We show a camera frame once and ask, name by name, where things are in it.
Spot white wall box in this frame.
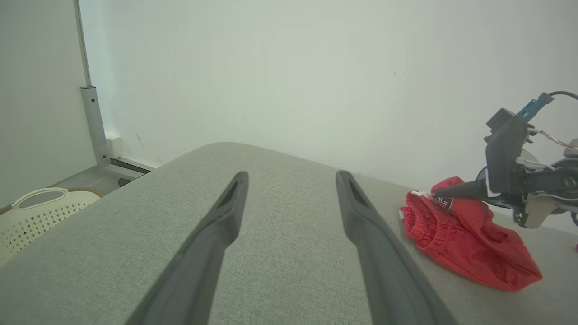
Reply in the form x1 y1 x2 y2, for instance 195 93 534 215
106 135 123 159

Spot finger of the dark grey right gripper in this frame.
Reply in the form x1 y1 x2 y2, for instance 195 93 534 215
433 178 490 201

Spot black cable with blue connector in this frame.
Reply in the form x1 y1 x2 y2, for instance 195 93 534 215
516 91 578 121

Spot thin red white wire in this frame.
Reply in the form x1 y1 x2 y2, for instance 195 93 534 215
527 128 578 150

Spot cream perforated laundry basket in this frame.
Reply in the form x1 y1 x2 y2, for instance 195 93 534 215
0 187 105 268

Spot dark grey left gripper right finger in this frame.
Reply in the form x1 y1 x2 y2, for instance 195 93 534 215
336 170 457 325

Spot dark baseboard strip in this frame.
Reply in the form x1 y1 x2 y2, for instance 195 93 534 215
110 158 151 175

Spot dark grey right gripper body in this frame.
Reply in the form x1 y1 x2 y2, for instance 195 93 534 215
485 118 578 229

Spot red mesh shorts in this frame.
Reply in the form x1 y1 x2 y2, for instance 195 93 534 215
400 176 544 292

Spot grey metal post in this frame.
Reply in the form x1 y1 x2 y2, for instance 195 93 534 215
74 0 146 182

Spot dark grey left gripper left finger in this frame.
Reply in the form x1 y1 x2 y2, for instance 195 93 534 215
124 171 249 325

